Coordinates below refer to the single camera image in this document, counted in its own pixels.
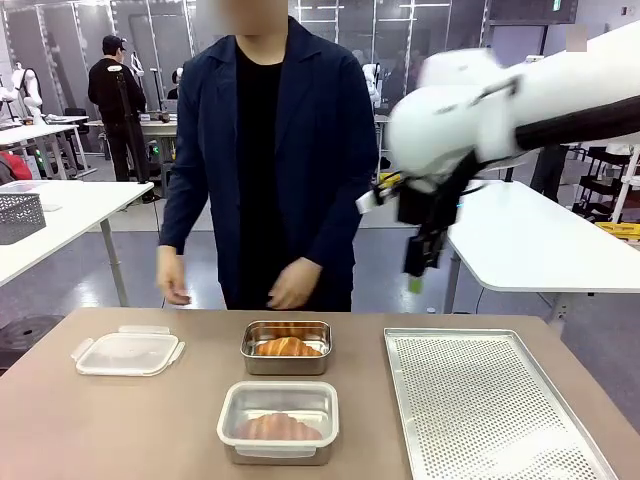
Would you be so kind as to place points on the white humanoid robot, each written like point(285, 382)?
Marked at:
point(29, 92)

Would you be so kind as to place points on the golden croissant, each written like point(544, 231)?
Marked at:
point(277, 428)
point(287, 347)

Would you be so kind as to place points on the small steel container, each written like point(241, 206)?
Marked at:
point(255, 362)

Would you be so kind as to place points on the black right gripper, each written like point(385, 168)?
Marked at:
point(427, 202)

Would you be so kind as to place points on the grey mesh basket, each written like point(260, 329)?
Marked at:
point(20, 217)

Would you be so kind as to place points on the background person in black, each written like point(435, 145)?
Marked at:
point(115, 100)

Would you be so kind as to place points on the grey plastic stool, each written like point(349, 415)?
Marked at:
point(166, 182)

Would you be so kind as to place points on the black round floor base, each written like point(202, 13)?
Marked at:
point(27, 337)

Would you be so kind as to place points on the person's right hand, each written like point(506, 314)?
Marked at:
point(172, 280)

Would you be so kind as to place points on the perforated metal baking tray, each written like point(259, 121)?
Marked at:
point(480, 400)

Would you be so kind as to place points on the large white rounded table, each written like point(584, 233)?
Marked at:
point(525, 240)

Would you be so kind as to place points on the white side table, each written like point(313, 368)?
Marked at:
point(75, 210)

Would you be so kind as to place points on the black rolling cart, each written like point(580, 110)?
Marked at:
point(602, 175)

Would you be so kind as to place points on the person in navy jacket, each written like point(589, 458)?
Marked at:
point(270, 165)

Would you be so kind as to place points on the white background desk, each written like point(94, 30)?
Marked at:
point(35, 132)

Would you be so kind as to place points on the clear plastic clip lid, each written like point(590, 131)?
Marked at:
point(277, 400)
point(127, 355)

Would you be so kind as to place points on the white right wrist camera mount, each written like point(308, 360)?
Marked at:
point(372, 200)

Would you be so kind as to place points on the red bag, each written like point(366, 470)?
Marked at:
point(12, 167)

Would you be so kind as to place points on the person's left hand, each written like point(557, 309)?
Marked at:
point(295, 285)

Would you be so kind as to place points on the flat yellow crate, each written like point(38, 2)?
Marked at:
point(620, 231)

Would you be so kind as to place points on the thin black tripod stand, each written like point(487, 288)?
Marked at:
point(131, 125)

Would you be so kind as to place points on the large steel container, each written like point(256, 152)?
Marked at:
point(277, 450)

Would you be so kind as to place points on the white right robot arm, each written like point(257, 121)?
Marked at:
point(480, 105)

